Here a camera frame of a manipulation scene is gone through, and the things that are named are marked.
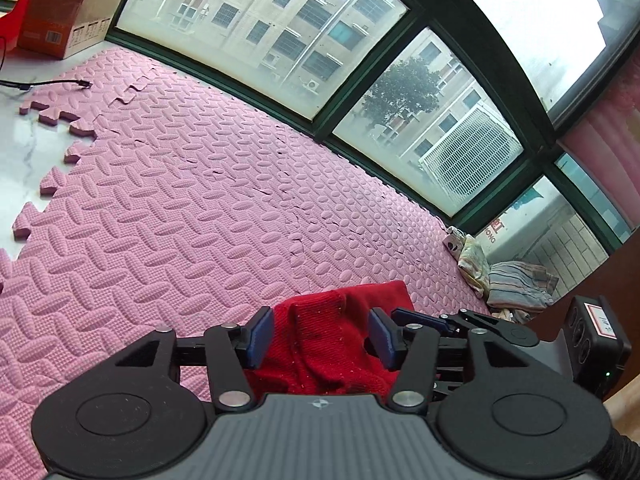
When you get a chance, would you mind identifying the light patterned cloth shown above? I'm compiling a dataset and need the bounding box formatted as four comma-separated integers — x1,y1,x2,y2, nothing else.
444,226,492,299

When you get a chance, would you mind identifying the brown cardboard box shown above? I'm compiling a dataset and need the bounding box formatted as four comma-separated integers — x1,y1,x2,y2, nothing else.
17,0,130,59

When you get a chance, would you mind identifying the black cable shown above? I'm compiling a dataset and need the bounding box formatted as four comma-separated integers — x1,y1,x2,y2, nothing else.
0,78,92,93

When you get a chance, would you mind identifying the green tree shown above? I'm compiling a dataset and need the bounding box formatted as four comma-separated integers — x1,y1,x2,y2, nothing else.
361,56,443,131

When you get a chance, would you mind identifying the pink foam floor mat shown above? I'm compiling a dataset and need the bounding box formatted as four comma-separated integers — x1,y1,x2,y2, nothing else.
0,42,493,480

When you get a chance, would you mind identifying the dark green window frame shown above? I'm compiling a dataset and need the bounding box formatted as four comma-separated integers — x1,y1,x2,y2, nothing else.
102,0,633,256

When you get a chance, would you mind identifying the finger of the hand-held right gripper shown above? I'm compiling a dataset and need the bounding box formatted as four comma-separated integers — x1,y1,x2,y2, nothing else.
433,352,472,402
391,308,539,350

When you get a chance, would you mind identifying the pink curtain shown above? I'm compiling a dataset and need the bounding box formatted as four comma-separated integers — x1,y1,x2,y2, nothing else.
564,52,640,188

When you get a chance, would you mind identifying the beige apartment building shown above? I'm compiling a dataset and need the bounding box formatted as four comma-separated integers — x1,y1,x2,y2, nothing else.
112,0,523,201

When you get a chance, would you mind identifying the red knit sweater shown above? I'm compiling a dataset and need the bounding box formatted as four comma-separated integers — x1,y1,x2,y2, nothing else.
245,281,416,397

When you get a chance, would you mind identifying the red plastic chair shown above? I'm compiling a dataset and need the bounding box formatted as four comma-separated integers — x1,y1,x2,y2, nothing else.
0,0,27,54

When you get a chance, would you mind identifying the striped folded cloth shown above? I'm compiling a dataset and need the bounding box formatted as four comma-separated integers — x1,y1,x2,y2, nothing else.
486,261,559,312

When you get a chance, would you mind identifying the white metal window cage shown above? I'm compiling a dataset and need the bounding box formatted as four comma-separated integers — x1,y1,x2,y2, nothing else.
419,102,524,204

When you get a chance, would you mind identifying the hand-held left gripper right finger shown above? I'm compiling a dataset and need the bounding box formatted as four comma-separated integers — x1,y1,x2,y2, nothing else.
368,308,543,407

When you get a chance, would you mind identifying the person's right forearm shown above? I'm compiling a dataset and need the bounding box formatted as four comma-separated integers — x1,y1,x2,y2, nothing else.
599,360,640,480

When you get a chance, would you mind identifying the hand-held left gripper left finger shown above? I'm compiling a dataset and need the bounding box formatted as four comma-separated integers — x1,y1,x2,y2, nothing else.
107,306,276,407

